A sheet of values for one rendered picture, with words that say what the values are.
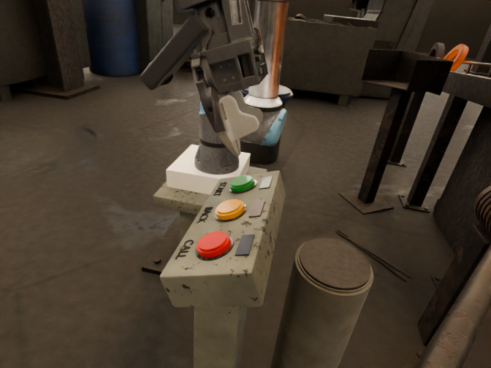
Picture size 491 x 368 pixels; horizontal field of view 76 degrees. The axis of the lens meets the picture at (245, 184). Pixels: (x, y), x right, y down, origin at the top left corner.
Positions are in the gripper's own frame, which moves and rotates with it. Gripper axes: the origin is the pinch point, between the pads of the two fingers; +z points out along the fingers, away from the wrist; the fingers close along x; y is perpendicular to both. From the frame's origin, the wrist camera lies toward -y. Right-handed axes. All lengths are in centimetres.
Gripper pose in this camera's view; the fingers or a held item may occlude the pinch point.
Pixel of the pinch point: (231, 147)
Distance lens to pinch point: 47.4
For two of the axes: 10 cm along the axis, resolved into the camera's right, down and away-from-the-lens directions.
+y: 9.5, -1.2, -3.0
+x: 2.1, -4.7, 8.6
